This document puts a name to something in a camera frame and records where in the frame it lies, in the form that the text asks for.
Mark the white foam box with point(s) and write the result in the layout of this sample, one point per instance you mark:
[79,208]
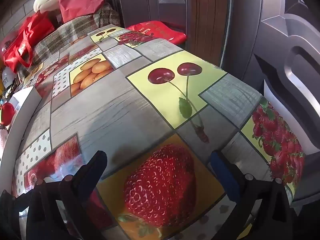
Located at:
[23,97]

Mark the red tote bag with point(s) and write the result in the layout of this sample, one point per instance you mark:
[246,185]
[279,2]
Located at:
[22,42]

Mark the red plush apple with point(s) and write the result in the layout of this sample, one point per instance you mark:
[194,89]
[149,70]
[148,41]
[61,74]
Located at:
[7,113]

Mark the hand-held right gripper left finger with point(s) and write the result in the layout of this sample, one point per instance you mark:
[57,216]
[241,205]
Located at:
[93,171]

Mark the red nonwoven bag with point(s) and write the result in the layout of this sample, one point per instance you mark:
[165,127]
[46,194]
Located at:
[77,2]

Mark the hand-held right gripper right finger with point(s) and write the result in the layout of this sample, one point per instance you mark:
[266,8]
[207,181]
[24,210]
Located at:
[221,171]

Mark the fruit print tablecloth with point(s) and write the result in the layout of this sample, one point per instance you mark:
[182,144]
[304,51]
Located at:
[112,110]

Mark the pink plush toy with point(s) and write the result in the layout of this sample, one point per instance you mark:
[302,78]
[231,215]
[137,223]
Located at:
[2,140]

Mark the plaid checked cloth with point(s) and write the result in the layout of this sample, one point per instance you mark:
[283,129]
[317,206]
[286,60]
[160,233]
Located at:
[75,30]

